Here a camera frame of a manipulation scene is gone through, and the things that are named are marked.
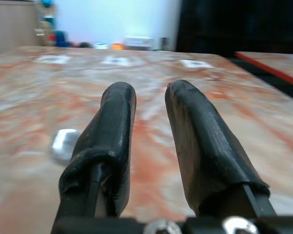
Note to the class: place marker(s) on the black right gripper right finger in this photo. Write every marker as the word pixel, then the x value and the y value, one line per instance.
pixel 205 151

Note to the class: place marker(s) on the blue and white small container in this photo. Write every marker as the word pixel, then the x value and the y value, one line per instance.
pixel 101 45

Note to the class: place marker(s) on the wooden cabinet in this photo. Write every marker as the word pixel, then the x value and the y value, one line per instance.
pixel 13 25

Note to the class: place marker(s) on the table with red edge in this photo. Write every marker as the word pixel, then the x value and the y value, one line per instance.
pixel 274 65

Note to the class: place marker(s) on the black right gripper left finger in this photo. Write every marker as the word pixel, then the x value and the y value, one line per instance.
pixel 110 136

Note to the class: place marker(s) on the orange round object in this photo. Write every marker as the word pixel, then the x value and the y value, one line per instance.
pixel 117 46

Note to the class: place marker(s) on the dark cabinet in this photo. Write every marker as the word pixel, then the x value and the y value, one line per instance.
pixel 239 25

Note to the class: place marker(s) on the blue and red toy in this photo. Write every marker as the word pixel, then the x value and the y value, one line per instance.
pixel 59 38

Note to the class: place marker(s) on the white box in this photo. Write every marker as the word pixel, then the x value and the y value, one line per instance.
pixel 138 42

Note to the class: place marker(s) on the silver metal object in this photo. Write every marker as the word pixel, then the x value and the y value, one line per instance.
pixel 62 145

